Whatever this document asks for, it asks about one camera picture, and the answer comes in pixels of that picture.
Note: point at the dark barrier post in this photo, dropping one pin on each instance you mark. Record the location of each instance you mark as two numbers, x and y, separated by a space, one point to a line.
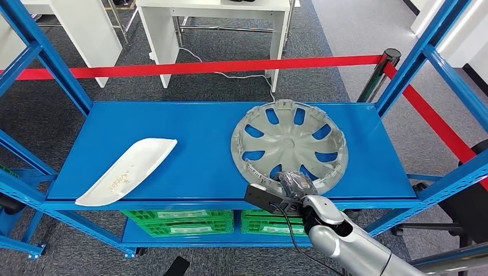
375 80

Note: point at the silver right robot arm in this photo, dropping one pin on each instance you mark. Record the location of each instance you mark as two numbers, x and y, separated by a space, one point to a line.
343 240

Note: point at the white desk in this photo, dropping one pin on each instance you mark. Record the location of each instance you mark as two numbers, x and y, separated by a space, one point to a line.
213 4

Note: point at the red barrier belt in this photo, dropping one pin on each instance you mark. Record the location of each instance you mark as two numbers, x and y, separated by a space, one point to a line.
228 66
434 116

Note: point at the grey plastic wheel hubcap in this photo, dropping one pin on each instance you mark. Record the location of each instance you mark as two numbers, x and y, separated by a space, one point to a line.
289 144

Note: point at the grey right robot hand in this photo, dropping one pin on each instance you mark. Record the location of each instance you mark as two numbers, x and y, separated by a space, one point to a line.
297 184

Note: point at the white cabinet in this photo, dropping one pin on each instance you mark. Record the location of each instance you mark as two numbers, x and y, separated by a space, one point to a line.
87 34

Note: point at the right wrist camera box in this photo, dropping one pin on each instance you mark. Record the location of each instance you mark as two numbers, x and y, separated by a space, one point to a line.
263 195

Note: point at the black office chair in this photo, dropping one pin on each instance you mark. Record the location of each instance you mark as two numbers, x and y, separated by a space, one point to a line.
469 205

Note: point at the steel tube frame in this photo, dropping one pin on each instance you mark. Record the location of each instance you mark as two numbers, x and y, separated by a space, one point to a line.
228 29

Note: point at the white plastic trim part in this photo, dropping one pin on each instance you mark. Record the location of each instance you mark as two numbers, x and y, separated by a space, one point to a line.
129 171

